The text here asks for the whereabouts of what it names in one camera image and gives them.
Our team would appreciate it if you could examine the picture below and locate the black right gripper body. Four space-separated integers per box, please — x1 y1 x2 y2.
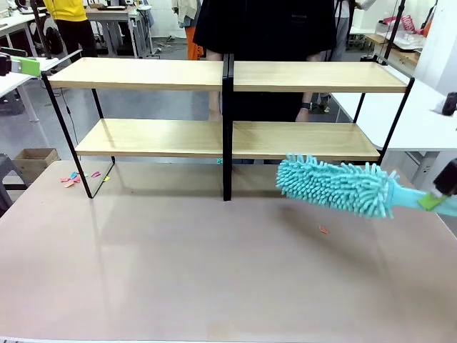
433 156 457 197

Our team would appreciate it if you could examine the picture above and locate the teal chenille duster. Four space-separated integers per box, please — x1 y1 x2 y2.
276 153 457 219

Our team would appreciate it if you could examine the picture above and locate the white table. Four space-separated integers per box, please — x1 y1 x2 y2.
330 76 457 187
0 49 83 124

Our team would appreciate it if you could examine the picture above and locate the black stand pole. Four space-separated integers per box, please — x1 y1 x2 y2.
360 0 408 67
30 0 60 61

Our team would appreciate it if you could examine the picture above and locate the black backpack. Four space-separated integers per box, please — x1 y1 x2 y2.
44 26 65 54

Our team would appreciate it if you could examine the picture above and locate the white desk with clutter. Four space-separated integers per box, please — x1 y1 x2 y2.
0 12 49 47

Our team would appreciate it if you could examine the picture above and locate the person in yellow top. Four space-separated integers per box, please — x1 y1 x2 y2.
42 0 99 60

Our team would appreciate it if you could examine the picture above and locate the cardboard box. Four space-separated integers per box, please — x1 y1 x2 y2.
13 148 60 185

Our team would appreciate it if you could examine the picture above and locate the grey-legged desk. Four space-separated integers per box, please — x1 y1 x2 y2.
85 5 154 58

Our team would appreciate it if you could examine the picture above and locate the grey stool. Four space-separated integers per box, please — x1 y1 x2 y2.
0 152 29 219

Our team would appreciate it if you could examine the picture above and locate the wooden table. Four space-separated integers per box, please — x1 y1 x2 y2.
363 31 422 67

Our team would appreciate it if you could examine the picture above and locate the pink printed bag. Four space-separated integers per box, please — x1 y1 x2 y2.
399 13 421 35

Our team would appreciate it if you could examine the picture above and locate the person in orange trousers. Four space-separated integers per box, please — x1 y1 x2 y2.
171 0 204 61

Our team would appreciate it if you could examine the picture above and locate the person in black dress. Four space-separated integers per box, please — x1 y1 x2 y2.
192 0 338 166

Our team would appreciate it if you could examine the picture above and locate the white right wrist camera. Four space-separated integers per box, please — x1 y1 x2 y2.
433 91 457 117

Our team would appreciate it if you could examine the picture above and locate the wood shelf unit black frame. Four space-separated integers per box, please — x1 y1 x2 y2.
41 56 229 202
228 53 417 204

